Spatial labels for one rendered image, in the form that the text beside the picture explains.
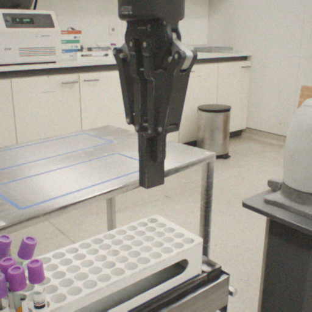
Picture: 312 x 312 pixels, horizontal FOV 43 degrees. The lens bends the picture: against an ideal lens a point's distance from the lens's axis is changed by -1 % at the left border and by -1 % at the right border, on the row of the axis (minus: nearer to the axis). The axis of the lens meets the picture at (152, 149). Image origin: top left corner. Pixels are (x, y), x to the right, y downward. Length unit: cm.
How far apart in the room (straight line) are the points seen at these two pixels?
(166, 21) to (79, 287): 30
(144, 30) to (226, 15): 416
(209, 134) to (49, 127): 142
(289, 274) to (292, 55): 319
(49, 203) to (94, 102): 240
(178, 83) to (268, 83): 385
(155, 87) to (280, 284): 79
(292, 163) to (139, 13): 67
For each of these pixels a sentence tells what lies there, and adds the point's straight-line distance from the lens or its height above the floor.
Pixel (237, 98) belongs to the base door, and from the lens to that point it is 429.
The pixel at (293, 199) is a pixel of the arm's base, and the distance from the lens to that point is 103.
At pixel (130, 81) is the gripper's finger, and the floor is 107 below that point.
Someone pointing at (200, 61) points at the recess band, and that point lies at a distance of 389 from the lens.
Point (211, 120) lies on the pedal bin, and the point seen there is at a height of 35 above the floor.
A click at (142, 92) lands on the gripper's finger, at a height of 106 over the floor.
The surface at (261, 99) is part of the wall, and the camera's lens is 434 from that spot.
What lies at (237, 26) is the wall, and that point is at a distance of 451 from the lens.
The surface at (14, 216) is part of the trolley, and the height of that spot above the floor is 82.
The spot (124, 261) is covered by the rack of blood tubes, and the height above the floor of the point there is 86.
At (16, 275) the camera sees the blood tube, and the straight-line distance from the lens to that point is 39.
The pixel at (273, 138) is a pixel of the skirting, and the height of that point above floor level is 5.
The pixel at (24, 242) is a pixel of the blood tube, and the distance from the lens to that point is 41.
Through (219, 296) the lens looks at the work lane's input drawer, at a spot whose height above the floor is 78.
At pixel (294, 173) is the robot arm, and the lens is 101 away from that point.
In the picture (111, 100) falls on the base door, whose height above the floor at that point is 59.
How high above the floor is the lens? 113
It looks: 17 degrees down
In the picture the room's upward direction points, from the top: straight up
